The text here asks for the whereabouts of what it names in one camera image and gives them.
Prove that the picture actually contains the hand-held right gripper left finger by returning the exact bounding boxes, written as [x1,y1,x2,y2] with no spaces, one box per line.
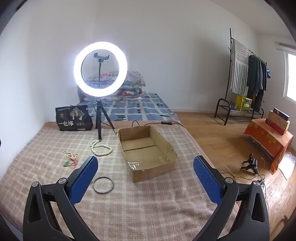
[22,155,99,241]

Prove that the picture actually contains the black metal clothes rack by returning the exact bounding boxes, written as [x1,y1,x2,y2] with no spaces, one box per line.
[214,28,269,126]

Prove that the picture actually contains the tan cardboard gift box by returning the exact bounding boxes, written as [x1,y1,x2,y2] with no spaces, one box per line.
[268,111,290,131]

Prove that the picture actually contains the pink plaid blanket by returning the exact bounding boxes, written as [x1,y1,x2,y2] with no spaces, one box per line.
[0,120,238,241]

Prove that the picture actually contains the small black floor tripod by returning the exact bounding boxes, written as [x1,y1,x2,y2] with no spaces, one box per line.
[240,154,259,174]

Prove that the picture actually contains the floor cables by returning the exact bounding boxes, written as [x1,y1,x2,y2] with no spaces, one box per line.
[217,158,269,186]

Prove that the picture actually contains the yellow crate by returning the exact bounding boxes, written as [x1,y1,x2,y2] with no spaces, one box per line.
[236,95,252,111]

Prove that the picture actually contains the red flat box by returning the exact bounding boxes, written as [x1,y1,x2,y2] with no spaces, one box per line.
[265,119,286,135]

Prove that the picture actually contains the floral pillow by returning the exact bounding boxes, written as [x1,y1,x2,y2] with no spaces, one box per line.
[87,71,147,87]

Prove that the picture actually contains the window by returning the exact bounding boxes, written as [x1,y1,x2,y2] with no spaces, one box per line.
[283,50,296,105]

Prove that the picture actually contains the black phone holder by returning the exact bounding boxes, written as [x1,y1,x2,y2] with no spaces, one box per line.
[94,53,109,88]

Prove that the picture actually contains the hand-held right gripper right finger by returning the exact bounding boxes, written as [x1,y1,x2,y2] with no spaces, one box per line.
[192,155,270,241]

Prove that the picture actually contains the thick twisted pearl necklace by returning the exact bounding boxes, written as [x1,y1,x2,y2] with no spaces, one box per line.
[90,139,113,157]

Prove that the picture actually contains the black cable with controller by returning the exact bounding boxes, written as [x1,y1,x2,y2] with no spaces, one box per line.
[132,120,185,128]

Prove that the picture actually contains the orange cloth covered table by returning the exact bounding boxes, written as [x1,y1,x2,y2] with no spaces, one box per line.
[243,118,294,174]

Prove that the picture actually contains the thin pearl strand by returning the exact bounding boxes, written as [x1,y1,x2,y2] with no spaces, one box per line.
[63,150,79,160]

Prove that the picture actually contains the blue patterned bedsheet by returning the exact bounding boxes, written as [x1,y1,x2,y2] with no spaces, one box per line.
[77,93,179,122]

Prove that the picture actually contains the white ring light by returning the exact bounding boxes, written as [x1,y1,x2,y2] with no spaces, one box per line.
[73,42,128,97]

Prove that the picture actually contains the dark hanging clothes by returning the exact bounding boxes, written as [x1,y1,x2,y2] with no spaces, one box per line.
[245,54,268,112]

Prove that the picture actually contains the striped towel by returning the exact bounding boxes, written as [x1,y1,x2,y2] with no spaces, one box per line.
[230,39,250,95]

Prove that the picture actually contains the thin metal bangle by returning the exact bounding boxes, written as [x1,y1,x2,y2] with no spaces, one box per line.
[93,176,114,193]

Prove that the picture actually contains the black printed snack bag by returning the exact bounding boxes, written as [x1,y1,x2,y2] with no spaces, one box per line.
[55,105,93,131]

